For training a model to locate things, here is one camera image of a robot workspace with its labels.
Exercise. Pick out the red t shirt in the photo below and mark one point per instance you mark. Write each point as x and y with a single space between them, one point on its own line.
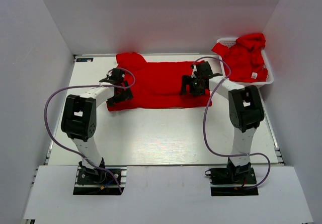
158 84

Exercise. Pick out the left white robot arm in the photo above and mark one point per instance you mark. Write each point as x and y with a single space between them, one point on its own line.
79 120

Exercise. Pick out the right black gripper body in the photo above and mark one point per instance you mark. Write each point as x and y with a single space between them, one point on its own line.
197 88

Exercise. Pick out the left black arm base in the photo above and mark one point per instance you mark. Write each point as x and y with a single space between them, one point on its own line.
101 184

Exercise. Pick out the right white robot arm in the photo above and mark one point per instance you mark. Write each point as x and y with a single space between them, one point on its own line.
245 112

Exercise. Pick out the red t shirts in basket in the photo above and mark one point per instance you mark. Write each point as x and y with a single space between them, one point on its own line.
244 58

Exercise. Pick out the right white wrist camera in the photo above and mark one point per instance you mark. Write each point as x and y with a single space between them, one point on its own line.
194 71

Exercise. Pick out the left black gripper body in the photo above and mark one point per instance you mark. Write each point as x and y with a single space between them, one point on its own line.
125 95

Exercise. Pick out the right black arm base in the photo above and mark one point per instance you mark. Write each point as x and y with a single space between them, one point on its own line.
224 184

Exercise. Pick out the blue table label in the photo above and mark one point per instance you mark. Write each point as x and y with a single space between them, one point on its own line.
84 60

